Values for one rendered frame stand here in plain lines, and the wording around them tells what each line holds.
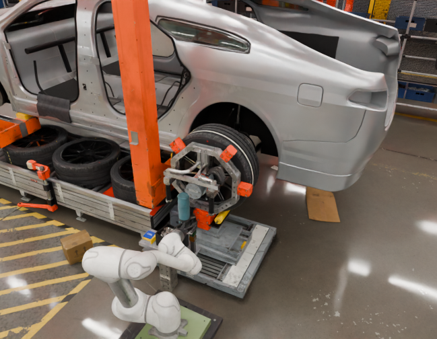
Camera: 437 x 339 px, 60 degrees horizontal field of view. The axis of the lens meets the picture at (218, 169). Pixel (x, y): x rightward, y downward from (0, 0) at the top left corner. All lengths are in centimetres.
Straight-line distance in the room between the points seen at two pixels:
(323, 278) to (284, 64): 174
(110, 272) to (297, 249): 209
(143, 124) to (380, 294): 223
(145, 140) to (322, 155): 127
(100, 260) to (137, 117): 120
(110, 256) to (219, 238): 156
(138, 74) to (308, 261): 208
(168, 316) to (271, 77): 167
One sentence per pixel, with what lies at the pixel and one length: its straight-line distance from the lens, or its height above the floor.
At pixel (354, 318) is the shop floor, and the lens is 315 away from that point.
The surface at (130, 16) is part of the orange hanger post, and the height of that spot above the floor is 196.
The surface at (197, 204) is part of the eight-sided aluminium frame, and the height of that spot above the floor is 62.
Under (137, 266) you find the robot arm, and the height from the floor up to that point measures 115.
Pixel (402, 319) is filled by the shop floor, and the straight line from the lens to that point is 328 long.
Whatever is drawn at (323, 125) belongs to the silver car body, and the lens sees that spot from 273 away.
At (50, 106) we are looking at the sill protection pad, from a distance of 416.
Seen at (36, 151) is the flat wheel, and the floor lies 49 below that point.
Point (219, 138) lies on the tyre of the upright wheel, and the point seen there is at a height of 117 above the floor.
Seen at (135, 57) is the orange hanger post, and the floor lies 172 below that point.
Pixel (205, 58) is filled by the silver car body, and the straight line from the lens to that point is 289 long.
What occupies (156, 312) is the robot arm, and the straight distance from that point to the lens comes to 231.
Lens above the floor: 239
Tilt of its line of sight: 32 degrees down
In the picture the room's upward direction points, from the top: 1 degrees clockwise
